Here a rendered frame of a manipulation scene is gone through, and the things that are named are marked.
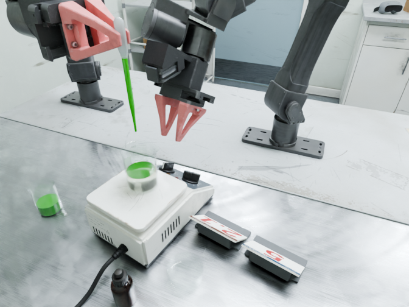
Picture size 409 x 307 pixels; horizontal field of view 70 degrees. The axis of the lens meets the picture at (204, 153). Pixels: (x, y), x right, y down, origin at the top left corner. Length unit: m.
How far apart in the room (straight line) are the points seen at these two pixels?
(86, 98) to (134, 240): 0.61
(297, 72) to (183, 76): 0.26
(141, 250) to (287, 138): 0.44
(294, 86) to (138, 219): 0.42
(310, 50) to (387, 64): 2.12
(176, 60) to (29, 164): 0.44
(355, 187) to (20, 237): 0.64
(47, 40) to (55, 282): 0.34
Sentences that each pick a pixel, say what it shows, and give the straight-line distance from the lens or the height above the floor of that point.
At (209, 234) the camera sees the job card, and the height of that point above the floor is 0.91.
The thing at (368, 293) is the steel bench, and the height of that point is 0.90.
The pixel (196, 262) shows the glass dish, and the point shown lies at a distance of 0.49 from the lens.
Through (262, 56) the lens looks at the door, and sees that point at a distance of 3.40.
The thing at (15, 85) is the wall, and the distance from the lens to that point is 2.10.
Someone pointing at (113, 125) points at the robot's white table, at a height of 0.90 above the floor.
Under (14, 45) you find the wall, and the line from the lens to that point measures 2.08.
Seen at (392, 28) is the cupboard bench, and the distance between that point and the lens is 2.70.
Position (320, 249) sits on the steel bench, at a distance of 0.55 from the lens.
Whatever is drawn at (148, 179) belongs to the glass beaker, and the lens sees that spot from 0.46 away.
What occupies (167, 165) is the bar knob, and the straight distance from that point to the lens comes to 0.57.
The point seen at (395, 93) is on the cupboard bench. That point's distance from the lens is 2.86.
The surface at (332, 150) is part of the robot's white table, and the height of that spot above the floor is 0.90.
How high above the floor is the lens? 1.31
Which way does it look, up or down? 35 degrees down
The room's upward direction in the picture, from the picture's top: straight up
